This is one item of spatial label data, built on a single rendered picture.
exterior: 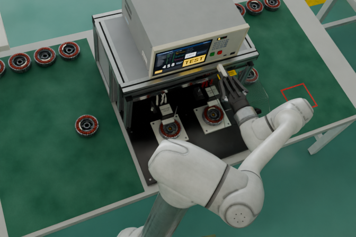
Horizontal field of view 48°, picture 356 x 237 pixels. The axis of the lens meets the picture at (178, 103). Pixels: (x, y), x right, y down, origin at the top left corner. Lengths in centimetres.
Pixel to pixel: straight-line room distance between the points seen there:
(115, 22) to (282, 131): 94
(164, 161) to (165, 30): 73
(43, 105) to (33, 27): 136
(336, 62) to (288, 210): 104
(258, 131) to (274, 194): 135
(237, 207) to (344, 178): 219
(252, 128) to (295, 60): 98
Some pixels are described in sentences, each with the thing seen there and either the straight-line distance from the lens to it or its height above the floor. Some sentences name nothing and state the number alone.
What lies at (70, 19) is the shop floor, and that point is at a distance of 339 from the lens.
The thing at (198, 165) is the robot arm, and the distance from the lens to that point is 103.
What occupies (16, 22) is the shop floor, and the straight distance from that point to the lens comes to 343.
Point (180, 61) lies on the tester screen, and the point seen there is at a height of 119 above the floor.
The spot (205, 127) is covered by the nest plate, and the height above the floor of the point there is 78.
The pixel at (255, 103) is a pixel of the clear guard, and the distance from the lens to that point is 184.
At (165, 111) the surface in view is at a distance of 193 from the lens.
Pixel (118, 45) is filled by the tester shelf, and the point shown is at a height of 111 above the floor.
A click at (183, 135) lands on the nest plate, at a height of 78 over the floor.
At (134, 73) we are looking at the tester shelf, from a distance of 174.
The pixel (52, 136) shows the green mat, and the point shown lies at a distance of 202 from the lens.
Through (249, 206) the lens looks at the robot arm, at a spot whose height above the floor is 163.
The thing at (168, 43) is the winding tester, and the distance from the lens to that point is 160.
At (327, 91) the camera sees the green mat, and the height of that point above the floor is 75.
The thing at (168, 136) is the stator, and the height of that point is 82.
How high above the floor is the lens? 257
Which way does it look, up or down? 60 degrees down
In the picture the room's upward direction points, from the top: 16 degrees clockwise
